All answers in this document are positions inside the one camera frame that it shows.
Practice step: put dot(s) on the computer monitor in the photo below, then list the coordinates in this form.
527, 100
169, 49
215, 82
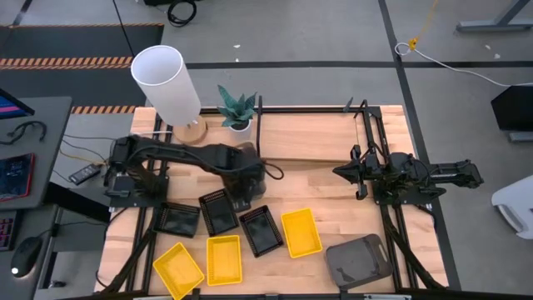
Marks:
10, 108

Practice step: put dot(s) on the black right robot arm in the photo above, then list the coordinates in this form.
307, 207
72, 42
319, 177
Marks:
454, 173

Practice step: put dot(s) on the green plant in white pot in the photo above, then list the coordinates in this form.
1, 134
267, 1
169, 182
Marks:
237, 110

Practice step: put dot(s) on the yellow plastic mesh basket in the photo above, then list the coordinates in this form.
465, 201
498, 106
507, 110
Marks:
301, 233
178, 271
224, 261

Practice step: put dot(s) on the black computer mouse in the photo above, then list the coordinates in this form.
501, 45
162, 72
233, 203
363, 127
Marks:
25, 256

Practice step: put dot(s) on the white shade wooden base lamp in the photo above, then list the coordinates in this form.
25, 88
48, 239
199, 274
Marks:
166, 83

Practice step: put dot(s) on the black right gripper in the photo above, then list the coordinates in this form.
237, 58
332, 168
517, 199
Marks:
368, 173

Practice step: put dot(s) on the black flat panel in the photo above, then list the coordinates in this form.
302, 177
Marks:
514, 108

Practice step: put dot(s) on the black aluminium rig frame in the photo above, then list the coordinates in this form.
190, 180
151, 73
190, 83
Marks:
375, 111

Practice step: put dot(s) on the grey translucent plastic bin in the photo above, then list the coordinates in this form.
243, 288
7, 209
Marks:
262, 185

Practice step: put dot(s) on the black backlit keyboard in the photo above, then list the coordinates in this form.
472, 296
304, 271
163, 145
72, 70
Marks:
5, 231

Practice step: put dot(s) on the grey desk leg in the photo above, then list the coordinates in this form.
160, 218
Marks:
491, 26

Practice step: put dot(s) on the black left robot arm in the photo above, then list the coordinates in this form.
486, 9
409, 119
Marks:
175, 152

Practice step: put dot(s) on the black power adapter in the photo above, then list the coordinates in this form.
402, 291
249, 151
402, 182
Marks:
85, 174

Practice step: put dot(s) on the white chair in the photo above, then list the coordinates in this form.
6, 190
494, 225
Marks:
516, 196

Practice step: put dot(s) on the dark red-edged tablet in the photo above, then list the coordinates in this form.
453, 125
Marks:
14, 177

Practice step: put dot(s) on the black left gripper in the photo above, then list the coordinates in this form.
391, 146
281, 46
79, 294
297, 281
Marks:
243, 183

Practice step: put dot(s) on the wooden shelf with black frame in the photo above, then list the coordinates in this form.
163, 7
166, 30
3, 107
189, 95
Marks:
308, 137

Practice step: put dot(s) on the black hazard-striped floor mat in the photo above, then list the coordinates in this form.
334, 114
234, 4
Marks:
62, 41

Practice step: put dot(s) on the black plastic mesh basket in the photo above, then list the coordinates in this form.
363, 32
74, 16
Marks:
261, 232
177, 221
218, 214

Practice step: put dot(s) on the grey office desk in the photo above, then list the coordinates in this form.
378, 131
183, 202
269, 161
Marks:
50, 125

